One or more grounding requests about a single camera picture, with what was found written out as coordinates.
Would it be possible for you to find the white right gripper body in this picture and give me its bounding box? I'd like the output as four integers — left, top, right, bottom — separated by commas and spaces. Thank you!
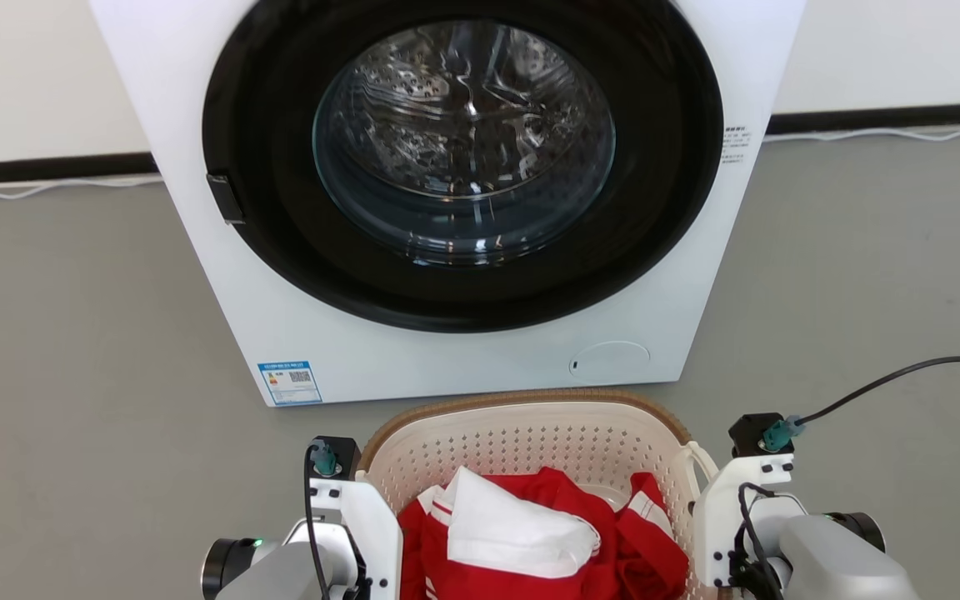
691, 453, 794, 588

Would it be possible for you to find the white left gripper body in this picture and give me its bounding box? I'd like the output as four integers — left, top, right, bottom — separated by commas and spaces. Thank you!
309, 477, 404, 600

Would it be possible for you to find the cream perforated laundry basket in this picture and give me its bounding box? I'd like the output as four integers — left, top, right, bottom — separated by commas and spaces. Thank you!
355, 387, 728, 600

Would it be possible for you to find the red garment with white stripes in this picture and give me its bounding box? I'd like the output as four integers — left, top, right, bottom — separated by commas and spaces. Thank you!
397, 467, 690, 600

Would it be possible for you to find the blue energy label sticker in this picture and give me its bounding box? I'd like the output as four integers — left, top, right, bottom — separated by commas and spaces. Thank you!
257, 360, 323, 407

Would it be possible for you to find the round white filter cover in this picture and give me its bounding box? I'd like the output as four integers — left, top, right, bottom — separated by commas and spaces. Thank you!
569, 340, 652, 386

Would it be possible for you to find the round black washer door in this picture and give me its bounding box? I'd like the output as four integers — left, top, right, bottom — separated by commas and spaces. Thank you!
202, 0, 724, 334

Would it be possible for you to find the white front-load washing machine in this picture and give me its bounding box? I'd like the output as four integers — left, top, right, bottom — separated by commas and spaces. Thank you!
88, 0, 808, 408

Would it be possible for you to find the small printed text sticker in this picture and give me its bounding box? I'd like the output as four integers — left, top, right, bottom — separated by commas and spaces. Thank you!
722, 125, 754, 166

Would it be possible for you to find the steel washer drum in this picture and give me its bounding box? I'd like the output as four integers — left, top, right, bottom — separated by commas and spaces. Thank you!
313, 21, 616, 268

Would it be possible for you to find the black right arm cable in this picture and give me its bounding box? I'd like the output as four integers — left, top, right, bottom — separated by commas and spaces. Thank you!
728, 482, 785, 600

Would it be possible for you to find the black left camera cable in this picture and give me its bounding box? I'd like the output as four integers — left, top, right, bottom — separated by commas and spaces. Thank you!
303, 442, 339, 600

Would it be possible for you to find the black camera cable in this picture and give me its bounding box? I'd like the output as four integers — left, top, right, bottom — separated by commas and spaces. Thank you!
762, 356, 960, 453
303, 442, 339, 600

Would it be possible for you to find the black right camera cable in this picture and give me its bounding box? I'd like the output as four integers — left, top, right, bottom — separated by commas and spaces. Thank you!
762, 356, 960, 453

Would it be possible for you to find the black door latch handle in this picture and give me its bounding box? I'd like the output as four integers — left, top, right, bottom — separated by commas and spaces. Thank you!
206, 173, 245, 225

